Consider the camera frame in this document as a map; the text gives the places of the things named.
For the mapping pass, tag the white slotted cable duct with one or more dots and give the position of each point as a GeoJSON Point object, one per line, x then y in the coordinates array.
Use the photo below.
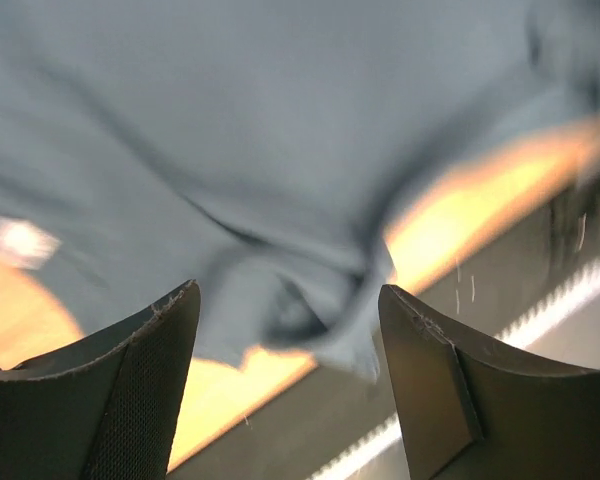
{"type": "Point", "coordinates": [563, 326]}

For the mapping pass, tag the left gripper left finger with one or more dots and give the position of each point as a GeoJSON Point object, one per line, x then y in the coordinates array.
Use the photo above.
{"type": "Point", "coordinates": [103, 407]}

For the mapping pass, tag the blue-grey t shirt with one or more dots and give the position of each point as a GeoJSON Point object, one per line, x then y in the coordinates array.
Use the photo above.
{"type": "Point", "coordinates": [260, 148]}

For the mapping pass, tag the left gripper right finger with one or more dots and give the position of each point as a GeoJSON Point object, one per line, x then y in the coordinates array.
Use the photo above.
{"type": "Point", "coordinates": [473, 407]}

